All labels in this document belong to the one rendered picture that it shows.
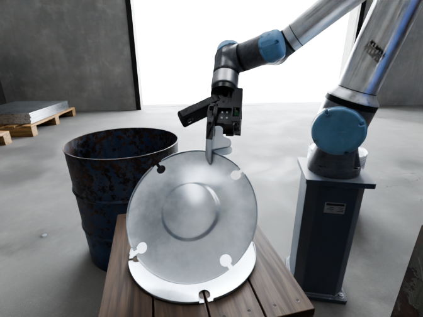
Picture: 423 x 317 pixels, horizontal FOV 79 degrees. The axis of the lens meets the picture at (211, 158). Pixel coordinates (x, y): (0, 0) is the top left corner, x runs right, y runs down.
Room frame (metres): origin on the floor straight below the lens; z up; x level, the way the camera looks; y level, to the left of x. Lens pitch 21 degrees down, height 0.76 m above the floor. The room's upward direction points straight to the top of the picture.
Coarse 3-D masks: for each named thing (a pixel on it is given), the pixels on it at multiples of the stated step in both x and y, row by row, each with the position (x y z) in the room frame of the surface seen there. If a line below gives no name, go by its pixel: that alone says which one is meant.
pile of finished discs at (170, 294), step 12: (132, 252) 0.48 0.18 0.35; (252, 252) 0.48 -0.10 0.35; (132, 264) 0.44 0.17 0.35; (228, 264) 0.44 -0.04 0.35; (240, 264) 0.44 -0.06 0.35; (252, 264) 0.44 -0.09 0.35; (132, 276) 0.40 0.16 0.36; (144, 276) 0.41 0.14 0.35; (228, 276) 0.41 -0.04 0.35; (240, 276) 0.41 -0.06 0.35; (144, 288) 0.37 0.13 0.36; (156, 288) 0.38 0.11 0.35; (168, 288) 0.38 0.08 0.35; (180, 288) 0.38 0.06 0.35; (192, 288) 0.38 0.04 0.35; (204, 288) 0.38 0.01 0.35; (216, 288) 0.38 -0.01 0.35; (228, 288) 0.38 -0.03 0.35; (168, 300) 0.35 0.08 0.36; (180, 300) 0.35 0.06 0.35; (192, 300) 0.35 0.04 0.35
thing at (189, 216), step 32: (192, 160) 0.57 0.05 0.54; (224, 160) 0.55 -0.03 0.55; (160, 192) 0.52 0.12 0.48; (192, 192) 0.51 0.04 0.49; (224, 192) 0.50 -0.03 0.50; (128, 224) 0.48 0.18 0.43; (160, 224) 0.47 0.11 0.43; (192, 224) 0.46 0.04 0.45; (224, 224) 0.45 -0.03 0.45; (256, 224) 0.44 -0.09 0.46; (160, 256) 0.42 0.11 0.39; (192, 256) 0.41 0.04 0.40
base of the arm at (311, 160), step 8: (312, 152) 0.75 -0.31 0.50; (320, 152) 0.71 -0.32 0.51; (352, 152) 0.69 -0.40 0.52; (312, 160) 0.73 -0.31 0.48; (320, 160) 0.71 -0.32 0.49; (328, 160) 0.69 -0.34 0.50; (336, 160) 0.68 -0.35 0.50; (344, 160) 0.68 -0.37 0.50; (352, 160) 0.68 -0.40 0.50; (312, 168) 0.72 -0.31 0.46; (320, 168) 0.69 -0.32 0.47; (328, 168) 0.68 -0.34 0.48; (336, 168) 0.67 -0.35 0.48; (344, 168) 0.67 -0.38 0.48; (352, 168) 0.67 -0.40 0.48; (360, 168) 0.69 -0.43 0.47; (328, 176) 0.68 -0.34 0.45; (336, 176) 0.67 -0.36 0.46; (344, 176) 0.66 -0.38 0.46; (352, 176) 0.67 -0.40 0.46
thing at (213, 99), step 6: (210, 96) 0.67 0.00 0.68; (216, 96) 0.67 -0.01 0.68; (198, 102) 0.66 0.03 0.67; (204, 102) 0.66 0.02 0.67; (210, 102) 0.65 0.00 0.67; (216, 102) 0.66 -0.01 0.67; (186, 108) 0.65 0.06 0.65; (192, 108) 0.65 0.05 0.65; (198, 108) 0.65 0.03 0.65; (204, 108) 0.65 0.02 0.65; (180, 114) 0.64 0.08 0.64; (186, 114) 0.64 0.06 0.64; (192, 114) 0.64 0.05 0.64; (198, 114) 0.66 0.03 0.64; (204, 114) 0.67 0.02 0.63; (180, 120) 0.64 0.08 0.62; (186, 120) 0.64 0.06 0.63; (192, 120) 0.65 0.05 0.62; (198, 120) 0.67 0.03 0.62; (186, 126) 0.66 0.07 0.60
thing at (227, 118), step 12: (216, 84) 0.68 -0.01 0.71; (228, 84) 0.67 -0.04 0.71; (228, 96) 0.67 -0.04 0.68; (240, 96) 0.66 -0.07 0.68; (216, 108) 0.62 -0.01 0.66; (228, 108) 0.62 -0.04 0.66; (240, 108) 0.61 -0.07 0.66; (216, 120) 0.61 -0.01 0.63; (228, 120) 0.61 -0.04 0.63; (240, 120) 0.67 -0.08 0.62; (228, 132) 0.64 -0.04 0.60; (240, 132) 0.64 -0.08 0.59
